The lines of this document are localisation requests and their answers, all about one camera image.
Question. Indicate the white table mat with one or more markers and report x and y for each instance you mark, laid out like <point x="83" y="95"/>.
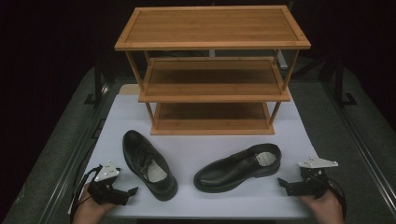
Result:
<point x="186" y="149"/>

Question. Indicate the three-tier wooden shoe rack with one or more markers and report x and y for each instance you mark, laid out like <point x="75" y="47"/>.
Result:
<point x="211" y="28"/>

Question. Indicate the metal table rail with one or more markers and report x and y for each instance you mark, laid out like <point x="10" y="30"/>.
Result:
<point x="77" y="149"/>
<point x="358" y="143"/>

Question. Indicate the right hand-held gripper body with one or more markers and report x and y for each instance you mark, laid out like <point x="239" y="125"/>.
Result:
<point x="313" y="182"/>

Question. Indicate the black metal stand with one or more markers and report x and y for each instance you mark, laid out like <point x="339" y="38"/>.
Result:
<point x="98" y="84"/>
<point x="342" y="84"/>

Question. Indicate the person's right hand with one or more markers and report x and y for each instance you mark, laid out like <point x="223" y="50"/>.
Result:
<point x="323" y="210"/>

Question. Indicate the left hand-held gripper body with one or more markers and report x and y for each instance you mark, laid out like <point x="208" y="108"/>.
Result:
<point x="106" y="189"/>

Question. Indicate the black leather lace-up shoe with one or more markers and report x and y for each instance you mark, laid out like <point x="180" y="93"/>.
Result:
<point x="134" y="146"/>
<point x="224" y="174"/>

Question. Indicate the person's left hand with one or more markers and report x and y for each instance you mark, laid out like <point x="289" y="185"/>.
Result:
<point x="90" y="211"/>

